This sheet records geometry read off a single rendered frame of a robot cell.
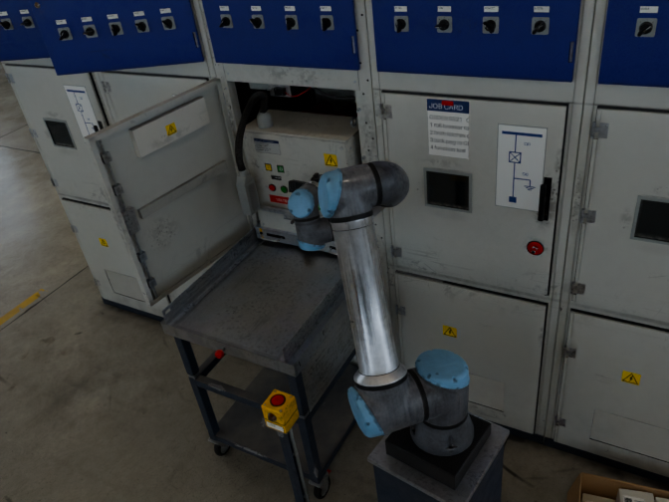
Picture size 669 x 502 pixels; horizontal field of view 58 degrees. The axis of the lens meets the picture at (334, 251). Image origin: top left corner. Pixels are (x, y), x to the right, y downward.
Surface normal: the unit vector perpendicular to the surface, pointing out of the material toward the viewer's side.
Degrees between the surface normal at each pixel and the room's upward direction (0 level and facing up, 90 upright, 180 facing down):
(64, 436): 0
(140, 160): 90
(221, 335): 0
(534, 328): 90
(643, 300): 90
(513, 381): 90
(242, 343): 0
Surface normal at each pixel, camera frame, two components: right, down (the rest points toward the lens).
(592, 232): -0.48, 0.54
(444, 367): 0.00, -0.88
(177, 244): 0.79, 0.26
